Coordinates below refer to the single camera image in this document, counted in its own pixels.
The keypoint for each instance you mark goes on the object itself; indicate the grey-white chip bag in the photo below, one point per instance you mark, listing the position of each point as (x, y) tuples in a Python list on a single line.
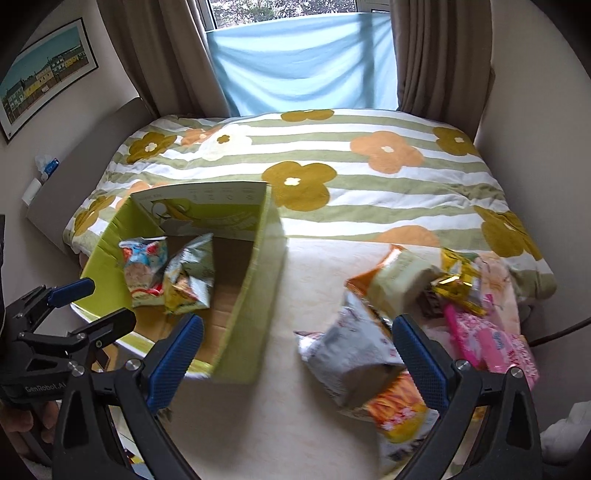
[(355, 359)]

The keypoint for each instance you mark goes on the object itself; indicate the right brown curtain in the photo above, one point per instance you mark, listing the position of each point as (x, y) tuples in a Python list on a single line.
[(444, 59)]

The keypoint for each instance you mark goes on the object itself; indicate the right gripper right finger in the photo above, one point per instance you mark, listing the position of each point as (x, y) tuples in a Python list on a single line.
[(508, 444)]

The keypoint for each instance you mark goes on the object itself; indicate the floral striped quilt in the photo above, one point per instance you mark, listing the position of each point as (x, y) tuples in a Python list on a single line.
[(354, 174)]

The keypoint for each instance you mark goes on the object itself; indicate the orange yellow snack bag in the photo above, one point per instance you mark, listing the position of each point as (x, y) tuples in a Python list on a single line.
[(403, 422)]

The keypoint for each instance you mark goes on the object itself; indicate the white yellow chip bag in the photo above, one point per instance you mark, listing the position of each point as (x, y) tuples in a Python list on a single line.
[(188, 278)]

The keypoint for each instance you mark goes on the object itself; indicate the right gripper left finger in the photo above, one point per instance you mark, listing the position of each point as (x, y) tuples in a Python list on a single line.
[(86, 442)]

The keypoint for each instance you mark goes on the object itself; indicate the grey bed headboard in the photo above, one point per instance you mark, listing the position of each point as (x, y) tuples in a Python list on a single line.
[(80, 171)]

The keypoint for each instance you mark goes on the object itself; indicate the framed city picture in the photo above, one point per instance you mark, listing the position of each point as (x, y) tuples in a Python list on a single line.
[(42, 71)]

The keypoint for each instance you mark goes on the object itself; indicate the yellow-green cardboard box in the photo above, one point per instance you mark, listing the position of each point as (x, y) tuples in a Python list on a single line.
[(214, 249)]

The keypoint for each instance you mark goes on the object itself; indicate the pale green snack bag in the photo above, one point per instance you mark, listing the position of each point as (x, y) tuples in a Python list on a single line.
[(396, 282)]

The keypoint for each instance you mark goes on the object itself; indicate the brown curtain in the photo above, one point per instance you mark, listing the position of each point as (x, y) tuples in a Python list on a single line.
[(163, 49), (444, 59)]

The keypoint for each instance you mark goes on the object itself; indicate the white roll on headboard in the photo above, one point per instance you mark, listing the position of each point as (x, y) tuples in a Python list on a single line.
[(31, 191)]

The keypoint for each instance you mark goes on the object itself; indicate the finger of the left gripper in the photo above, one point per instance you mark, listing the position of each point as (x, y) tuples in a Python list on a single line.
[(104, 327), (42, 300)]

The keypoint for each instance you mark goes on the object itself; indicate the blue window cloth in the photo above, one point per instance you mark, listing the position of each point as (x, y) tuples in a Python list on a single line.
[(312, 62)]

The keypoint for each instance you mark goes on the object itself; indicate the pink floral pillowcase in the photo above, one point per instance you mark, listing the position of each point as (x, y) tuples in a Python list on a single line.
[(497, 293)]

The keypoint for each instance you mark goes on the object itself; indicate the gold foil candy bag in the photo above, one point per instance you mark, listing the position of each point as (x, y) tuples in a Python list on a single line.
[(460, 282)]

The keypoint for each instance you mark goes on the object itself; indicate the blue pink shrimp snack bag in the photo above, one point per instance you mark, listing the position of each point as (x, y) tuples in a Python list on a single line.
[(144, 262)]

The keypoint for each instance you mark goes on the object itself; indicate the person's left hand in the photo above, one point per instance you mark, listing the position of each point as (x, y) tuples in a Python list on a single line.
[(21, 421)]

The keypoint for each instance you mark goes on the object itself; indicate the left brown curtain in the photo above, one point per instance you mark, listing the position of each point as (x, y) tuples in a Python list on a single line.
[(163, 49)]

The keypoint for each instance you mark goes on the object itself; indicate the window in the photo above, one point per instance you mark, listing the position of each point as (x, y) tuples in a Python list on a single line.
[(218, 14)]

